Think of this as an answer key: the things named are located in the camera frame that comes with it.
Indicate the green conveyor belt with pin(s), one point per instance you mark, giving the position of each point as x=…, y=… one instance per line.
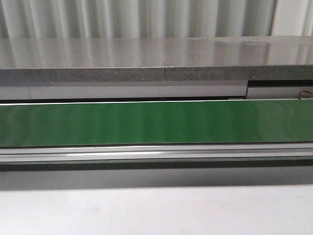
x=65, y=124

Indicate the grey stone countertop slab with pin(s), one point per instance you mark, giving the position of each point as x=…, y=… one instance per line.
x=75, y=60

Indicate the white curtain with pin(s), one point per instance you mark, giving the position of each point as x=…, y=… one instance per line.
x=154, y=18

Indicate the aluminium conveyor front rail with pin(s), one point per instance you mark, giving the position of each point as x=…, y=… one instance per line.
x=123, y=152

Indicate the grey rear conveyor rail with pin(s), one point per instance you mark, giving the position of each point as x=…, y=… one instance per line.
x=250, y=89

